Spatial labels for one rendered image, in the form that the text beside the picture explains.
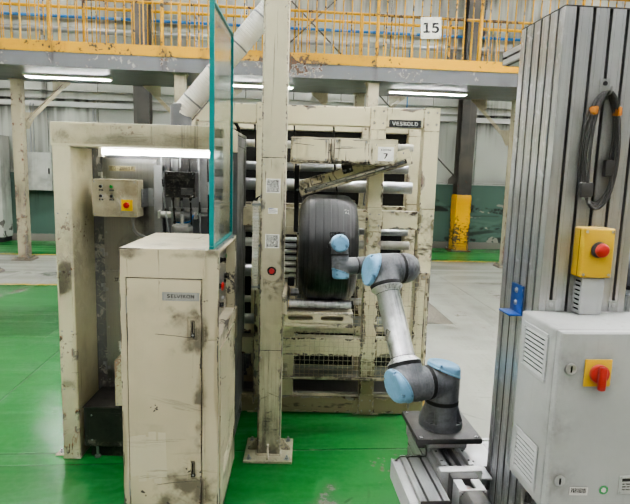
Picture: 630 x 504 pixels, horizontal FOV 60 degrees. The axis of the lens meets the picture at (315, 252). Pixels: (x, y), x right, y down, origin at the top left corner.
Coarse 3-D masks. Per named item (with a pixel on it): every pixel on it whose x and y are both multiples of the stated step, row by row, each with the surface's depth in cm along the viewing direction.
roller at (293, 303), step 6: (288, 300) 287; (294, 300) 287; (300, 300) 287; (306, 300) 287; (312, 300) 287; (318, 300) 287; (324, 300) 287; (330, 300) 288; (336, 300) 288; (342, 300) 288; (294, 306) 286; (300, 306) 286; (306, 306) 286; (312, 306) 286; (318, 306) 286; (324, 306) 286; (330, 306) 286; (336, 306) 286; (342, 306) 286; (348, 306) 286
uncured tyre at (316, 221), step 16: (304, 208) 280; (320, 208) 277; (336, 208) 277; (352, 208) 280; (304, 224) 274; (320, 224) 271; (336, 224) 272; (352, 224) 273; (304, 240) 271; (320, 240) 269; (352, 240) 271; (304, 256) 271; (320, 256) 269; (352, 256) 271; (304, 272) 274; (320, 272) 272; (304, 288) 280; (320, 288) 278; (336, 288) 278; (352, 288) 282
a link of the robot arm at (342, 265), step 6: (336, 258) 235; (342, 258) 235; (348, 258) 237; (354, 258) 239; (336, 264) 235; (342, 264) 235; (348, 264) 236; (354, 264) 237; (336, 270) 235; (342, 270) 235; (348, 270) 237; (354, 270) 238; (336, 276) 236; (342, 276) 235; (348, 276) 237
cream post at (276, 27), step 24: (264, 0) 271; (288, 0) 271; (264, 24) 273; (288, 24) 273; (264, 48) 274; (288, 48) 275; (264, 72) 276; (288, 72) 282; (264, 96) 278; (264, 120) 280; (264, 144) 281; (264, 168) 283; (264, 192) 285; (264, 216) 287; (264, 240) 289; (264, 264) 290; (264, 288) 292; (264, 312) 294; (264, 336) 296; (264, 360) 298; (264, 384) 300; (264, 408) 302; (264, 432) 304
